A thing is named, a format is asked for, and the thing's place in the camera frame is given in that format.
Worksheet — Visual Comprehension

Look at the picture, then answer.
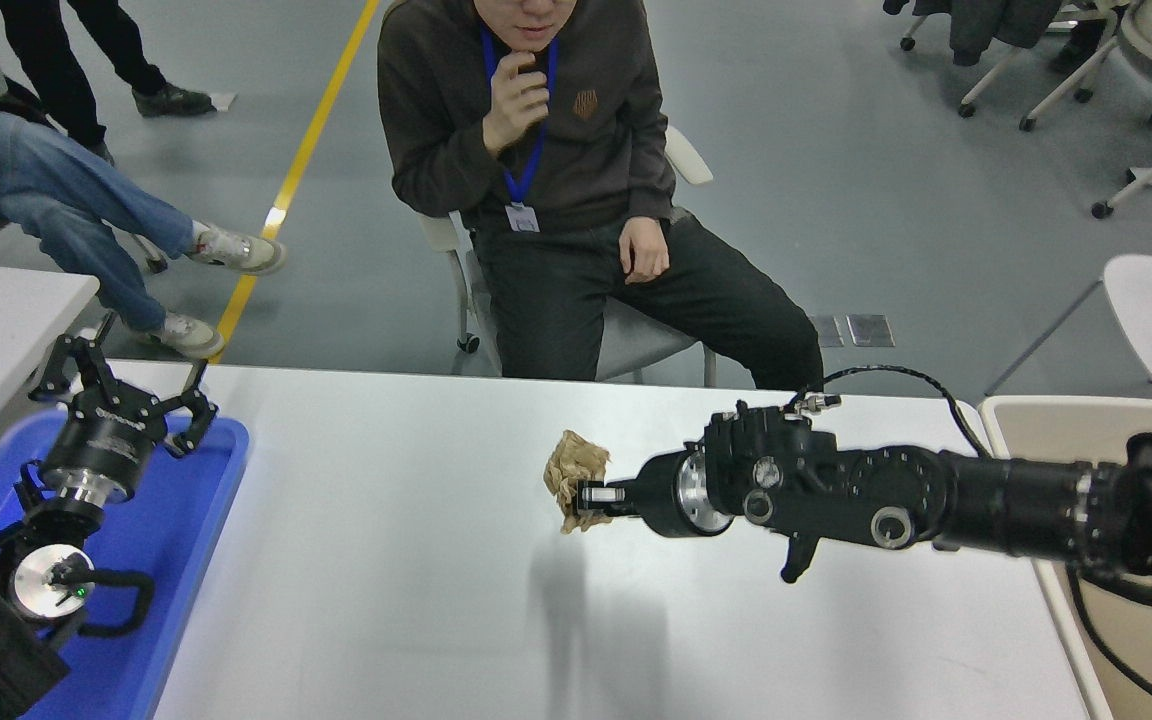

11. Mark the person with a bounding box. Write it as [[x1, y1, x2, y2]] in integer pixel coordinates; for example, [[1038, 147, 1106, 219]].
[[377, 0, 825, 392], [0, 0, 289, 359], [0, 0, 216, 166]]

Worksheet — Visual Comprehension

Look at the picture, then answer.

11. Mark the blue lanyard with badge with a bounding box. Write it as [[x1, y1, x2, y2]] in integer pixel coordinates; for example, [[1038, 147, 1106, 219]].
[[479, 28, 561, 234]]

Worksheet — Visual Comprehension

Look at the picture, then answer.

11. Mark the tan paper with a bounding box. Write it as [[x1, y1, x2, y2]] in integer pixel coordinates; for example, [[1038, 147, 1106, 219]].
[[543, 430, 614, 535]]

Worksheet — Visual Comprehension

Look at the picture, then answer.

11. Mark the person's right hand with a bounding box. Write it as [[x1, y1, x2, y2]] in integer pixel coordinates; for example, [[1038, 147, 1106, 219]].
[[481, 50, 551, 157]]

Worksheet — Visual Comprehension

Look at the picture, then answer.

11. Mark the white-legged office chair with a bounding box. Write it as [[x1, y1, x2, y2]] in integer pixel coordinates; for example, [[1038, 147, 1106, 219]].
[[899, 0, 1087, 120]]

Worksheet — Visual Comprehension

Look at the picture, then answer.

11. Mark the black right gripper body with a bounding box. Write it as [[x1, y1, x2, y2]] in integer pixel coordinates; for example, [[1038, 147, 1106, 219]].
[[624, 450, 707, 540]]

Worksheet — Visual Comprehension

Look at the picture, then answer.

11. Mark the white and grey office chair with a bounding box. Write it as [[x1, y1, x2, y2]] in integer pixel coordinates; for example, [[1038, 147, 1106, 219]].
[[415, 125, 719, 388]]

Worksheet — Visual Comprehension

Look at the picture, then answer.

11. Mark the large pale bin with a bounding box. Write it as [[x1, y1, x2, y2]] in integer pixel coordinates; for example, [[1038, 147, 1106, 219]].
[[977, 395, 1152, 720]]

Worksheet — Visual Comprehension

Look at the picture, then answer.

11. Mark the person's left hand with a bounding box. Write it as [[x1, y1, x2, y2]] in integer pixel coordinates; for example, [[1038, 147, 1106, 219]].
[[618, 217, 673, 286]]

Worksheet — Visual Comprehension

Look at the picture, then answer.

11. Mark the blue plastic tray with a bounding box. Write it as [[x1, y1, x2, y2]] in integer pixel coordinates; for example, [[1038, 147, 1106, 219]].
[[0, 408, 252, 720]]

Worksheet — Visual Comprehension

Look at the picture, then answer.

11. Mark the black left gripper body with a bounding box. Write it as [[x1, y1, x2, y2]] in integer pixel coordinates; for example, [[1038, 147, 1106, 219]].
[[39, 390, 169, 493]]

